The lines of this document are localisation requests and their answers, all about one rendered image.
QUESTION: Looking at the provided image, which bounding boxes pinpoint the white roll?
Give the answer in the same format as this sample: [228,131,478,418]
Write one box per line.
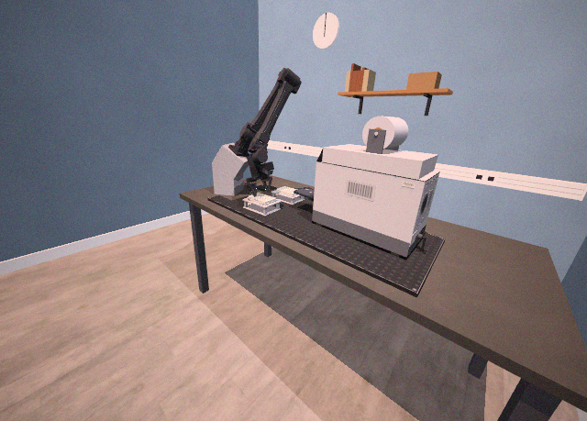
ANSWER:
[362,116,408,150]

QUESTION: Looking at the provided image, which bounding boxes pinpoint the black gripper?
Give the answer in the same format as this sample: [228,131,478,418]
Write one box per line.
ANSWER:
[245,164,272,197]

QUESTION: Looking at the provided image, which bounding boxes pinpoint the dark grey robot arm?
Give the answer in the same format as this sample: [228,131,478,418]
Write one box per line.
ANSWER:
[228,68,302,177]

